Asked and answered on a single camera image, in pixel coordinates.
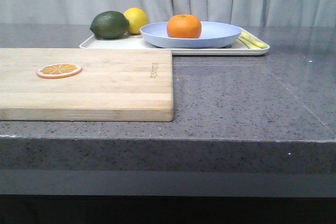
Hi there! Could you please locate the orange fruit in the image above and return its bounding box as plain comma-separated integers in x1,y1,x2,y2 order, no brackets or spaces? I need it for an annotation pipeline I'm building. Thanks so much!
166,14,202,39

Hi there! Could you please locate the light blue plate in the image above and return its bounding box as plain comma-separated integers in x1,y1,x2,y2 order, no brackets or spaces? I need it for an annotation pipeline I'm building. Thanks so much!
141,22,242,49

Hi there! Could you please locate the white tray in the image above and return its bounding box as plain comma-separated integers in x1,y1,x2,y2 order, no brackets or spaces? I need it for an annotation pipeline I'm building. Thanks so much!
80,34,270,56

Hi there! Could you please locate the yellow-green stick on tray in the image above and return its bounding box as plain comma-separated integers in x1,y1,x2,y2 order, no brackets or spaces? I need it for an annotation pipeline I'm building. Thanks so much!
241,31,268,48

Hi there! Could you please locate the wooden cutting board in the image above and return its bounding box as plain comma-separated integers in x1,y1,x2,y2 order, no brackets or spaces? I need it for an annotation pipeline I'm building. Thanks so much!
1,48,174,122

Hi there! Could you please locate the yellow lemon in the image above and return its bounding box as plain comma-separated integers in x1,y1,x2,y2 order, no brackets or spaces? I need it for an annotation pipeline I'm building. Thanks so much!
124,7,148,35

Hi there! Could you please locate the green lime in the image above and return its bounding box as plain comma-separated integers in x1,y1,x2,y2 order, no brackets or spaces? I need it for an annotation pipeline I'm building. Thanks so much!
90,10,129,39

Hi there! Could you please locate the orange slice toy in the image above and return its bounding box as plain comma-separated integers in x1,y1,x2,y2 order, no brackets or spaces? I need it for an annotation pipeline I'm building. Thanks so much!
36,63,82,79

